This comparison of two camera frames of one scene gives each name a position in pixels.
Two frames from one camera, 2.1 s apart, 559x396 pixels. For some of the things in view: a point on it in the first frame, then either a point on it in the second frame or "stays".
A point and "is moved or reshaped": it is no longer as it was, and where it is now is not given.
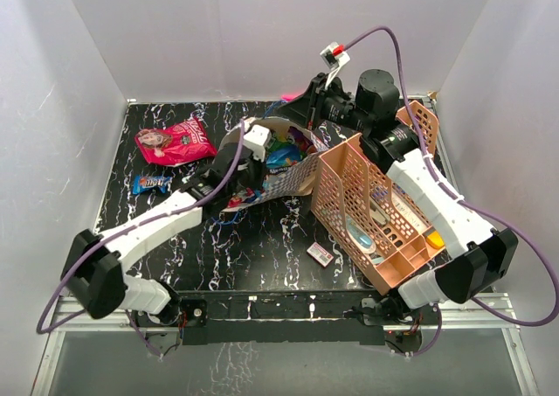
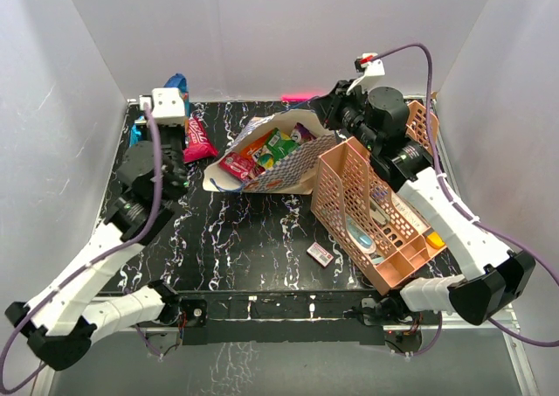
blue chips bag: x=280 y=157 to x=176 y=81
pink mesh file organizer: x=361 y=209 stays
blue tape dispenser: x=360 y=236 stays
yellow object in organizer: x=435 y=239 stays
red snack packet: x=244 y=196 is moved or reshaped
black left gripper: x=261 y=171 to x=178 y=130
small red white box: x=320 y=254 stays
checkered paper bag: x=289 y=151 is moved or reshaped
